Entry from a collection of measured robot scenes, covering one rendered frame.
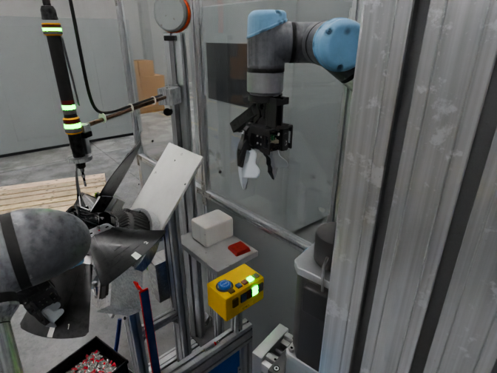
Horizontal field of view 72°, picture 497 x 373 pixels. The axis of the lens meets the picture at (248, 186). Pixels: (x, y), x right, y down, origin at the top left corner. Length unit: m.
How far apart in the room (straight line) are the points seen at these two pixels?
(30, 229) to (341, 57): 0.51
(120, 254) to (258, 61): 0.67
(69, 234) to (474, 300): 0.51
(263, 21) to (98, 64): 6.15
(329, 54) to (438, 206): 0.36
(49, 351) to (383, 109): 2.54
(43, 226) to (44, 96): 6.08
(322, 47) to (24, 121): 6.26
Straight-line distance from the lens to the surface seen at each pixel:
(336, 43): 0.56
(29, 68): 6.56
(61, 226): 0.58
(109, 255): 1.08
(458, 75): 0.23
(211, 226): 1.63
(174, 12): 1.65
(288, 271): 1.59
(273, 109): 0.70
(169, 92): 1.56
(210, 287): 1.12
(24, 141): 6.71
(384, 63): 0.24
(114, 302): 1.24
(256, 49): 0.69
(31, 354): 2.69
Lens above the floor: 1.79
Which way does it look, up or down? 24 degrees down
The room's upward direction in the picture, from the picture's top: straight up
